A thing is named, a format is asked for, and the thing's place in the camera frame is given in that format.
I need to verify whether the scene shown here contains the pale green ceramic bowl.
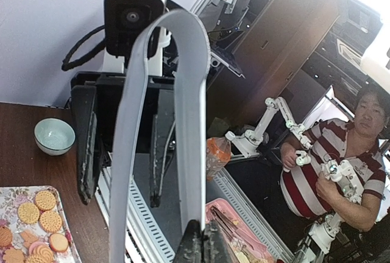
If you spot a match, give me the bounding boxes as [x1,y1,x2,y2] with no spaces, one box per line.
[34,118,76,156]

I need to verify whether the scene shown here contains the floral rectangular tray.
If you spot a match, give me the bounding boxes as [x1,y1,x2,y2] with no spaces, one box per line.
[1,186,81,262]

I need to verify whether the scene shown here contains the tan sandwich biscuit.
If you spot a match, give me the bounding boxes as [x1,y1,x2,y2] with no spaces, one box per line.
[25,245,54,263]

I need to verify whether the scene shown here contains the pink tray with scraps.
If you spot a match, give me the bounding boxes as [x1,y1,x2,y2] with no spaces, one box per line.
[205,198,275,262]

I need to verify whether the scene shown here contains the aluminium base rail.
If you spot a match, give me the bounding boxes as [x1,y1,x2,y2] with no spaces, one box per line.
[96,153,293,263]

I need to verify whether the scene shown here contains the man in striped shirt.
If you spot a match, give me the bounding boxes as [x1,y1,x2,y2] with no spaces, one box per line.
[280,84,389,231]

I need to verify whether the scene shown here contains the chocolate chip cookie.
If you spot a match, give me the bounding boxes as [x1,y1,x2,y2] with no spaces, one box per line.
[0,226,13,247]

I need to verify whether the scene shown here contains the silver serving tongs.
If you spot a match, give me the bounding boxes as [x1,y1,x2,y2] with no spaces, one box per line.
[109,9,210,262]

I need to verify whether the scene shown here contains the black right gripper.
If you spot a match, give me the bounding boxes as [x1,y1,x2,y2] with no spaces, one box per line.
[69,71,180,209]

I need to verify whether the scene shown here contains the orange drink bottle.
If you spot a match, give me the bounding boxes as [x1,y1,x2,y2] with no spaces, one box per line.
[206,131,235,181]

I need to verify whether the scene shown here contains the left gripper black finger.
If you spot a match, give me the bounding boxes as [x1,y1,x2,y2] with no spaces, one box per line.
[173,220,233,263]

